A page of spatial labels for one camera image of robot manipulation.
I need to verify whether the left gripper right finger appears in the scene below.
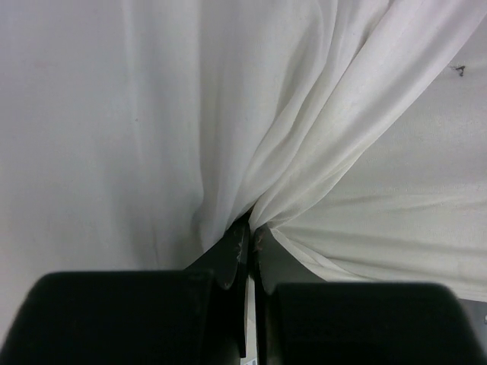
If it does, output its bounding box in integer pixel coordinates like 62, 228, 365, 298
252, 226, 486, 364

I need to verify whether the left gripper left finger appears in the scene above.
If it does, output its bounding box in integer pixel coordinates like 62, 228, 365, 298
1, 220, 250, 364

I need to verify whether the grey cream ruffled pillowcase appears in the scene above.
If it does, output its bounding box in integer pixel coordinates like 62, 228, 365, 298
0, 0, 487, 301

